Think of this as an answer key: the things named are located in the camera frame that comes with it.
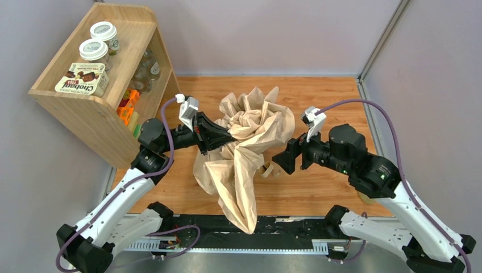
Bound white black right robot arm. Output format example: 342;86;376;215
272;124;476;272

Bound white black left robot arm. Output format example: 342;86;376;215
55;112;236;272

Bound green box on shelf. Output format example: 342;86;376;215
133;124;142;139

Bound pale green pump bottle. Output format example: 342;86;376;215
358;192;377;205

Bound glass jars in shelf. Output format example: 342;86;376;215
128;49;160;94

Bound orange box on shelf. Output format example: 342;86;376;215
117;88;140;126

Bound wooden shelf unit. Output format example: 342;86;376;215
29;3;180;168

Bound Chobani yogurt pack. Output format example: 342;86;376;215
55;63;109;97

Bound front white-lidded jar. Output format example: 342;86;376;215
78;38;112;72

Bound white-lidded jar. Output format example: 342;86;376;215
78;38;112;72
90;21;120;56

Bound back white-lidded jar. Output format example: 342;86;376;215
90;21;120;56

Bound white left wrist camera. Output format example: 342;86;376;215
175;93;199;131

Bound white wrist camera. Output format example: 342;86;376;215
175;93;199;131
301;106;327;143

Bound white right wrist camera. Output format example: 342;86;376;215
301;106;327;143

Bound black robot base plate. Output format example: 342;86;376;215
160;214;348;250

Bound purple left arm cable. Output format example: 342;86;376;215
55;97;178;273

